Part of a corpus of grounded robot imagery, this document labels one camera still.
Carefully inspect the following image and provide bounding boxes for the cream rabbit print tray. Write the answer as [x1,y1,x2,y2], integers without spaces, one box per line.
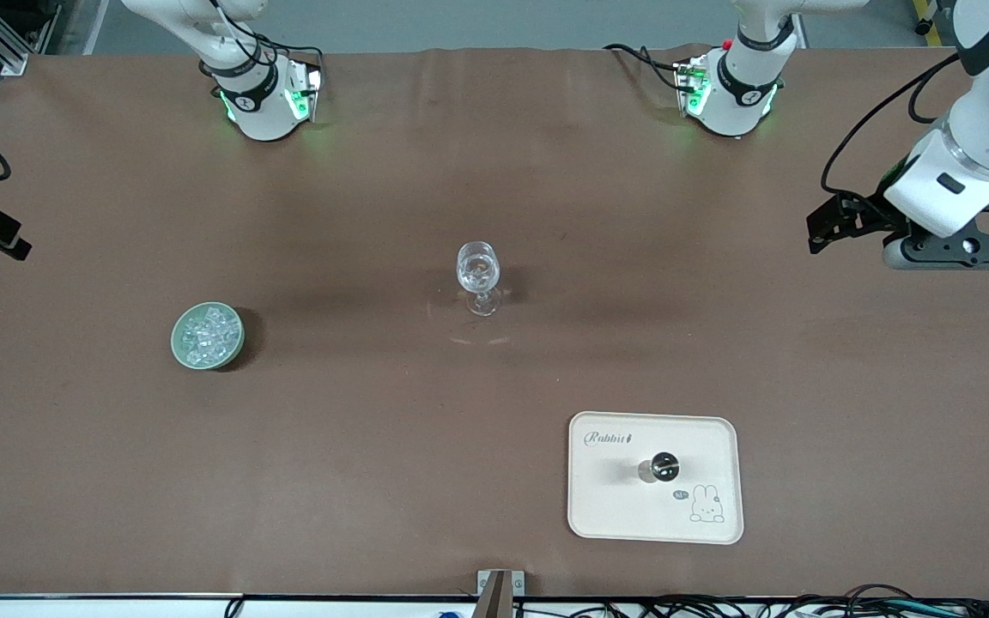
[567,411,745,545]

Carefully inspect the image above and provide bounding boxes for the black cable bundle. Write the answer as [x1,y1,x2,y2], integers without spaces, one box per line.
[580,584,989,618]

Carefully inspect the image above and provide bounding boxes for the heap of clear ice cubes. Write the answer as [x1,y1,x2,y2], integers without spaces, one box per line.
[181,305,238,367]

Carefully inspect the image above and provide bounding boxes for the metal base connector plate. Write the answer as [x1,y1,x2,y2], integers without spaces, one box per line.
[287,67,322,123]
[674,58,712,118]

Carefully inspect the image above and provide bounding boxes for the black base cable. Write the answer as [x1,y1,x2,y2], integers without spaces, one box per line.
[604,43,693,91]
[198,0,325,87]

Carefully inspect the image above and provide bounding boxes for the green round bowl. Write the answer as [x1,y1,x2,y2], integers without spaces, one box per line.
[171,301,246,371]

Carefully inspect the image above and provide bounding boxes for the brown table mat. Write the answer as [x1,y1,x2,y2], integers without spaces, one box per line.
[0,45,989,599]

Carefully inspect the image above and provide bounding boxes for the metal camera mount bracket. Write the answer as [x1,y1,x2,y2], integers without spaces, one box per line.
[476,569,526,618]

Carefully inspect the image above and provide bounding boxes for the clear wine glass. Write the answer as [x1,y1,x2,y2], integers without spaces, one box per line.
[457,241,501,318]

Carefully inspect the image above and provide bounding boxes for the steel double jigger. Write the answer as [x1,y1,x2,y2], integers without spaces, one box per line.
[637,451,681,484]

